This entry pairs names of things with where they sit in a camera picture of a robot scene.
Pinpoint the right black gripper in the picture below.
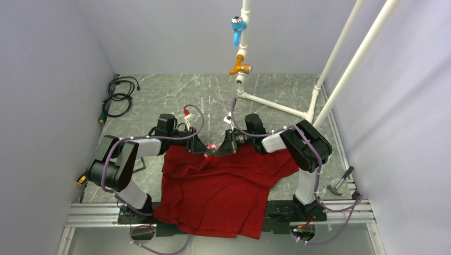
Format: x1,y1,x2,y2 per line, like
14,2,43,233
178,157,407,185
214,129,254,158

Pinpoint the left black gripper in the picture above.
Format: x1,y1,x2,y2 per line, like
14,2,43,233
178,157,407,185
168,127,210,154

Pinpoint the pink flower brooch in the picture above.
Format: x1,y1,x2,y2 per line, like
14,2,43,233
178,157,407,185
205,144,219,156

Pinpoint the red t-shirt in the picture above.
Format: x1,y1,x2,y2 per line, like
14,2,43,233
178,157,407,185
153,145,298,239

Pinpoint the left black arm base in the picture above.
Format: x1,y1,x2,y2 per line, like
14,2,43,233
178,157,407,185
116,202,186,240

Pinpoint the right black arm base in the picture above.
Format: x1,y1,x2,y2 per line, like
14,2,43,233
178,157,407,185
262,197,327,242

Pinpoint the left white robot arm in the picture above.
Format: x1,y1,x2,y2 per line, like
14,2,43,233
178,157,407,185
85,114,207,223

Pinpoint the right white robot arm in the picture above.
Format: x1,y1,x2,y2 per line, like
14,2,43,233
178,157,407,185
214,114,332,220

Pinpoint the orange valve tap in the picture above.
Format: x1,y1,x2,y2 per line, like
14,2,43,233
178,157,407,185
229,54,253,75

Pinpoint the blue valve tap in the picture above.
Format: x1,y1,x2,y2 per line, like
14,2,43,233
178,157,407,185
231,16,247,46

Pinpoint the claw hammer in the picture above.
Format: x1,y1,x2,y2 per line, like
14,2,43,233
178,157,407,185
327,166,355,196

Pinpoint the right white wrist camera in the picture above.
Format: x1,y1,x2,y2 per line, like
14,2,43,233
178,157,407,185
223,112,233,124

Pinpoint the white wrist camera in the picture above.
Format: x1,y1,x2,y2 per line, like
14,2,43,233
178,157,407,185
223,112,233,124
183,109,199,129

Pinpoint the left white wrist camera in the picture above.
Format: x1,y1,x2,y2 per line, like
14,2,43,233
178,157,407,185
183,109,199,129

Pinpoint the black rectangular frame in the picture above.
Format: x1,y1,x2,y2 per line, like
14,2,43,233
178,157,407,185
133,157,146,173

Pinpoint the white PVC pipe frame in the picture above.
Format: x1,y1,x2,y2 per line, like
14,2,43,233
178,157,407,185
235,1,399,129

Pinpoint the black coiled cable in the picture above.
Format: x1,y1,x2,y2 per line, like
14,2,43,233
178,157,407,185
98,74,141,124

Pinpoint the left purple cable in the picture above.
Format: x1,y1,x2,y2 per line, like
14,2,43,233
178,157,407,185
100,104,205,255

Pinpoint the purple cable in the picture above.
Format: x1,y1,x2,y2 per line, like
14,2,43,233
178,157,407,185
229,98,364,247
100,104,205,255

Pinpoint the yellow handled screwdriver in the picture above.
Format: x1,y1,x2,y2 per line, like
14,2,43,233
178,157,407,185
76,173,87,185

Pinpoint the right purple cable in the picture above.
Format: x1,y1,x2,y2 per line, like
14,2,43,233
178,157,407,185
229,98,364,247

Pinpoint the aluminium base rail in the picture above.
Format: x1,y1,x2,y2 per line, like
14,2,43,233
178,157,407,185
57,200,386,254

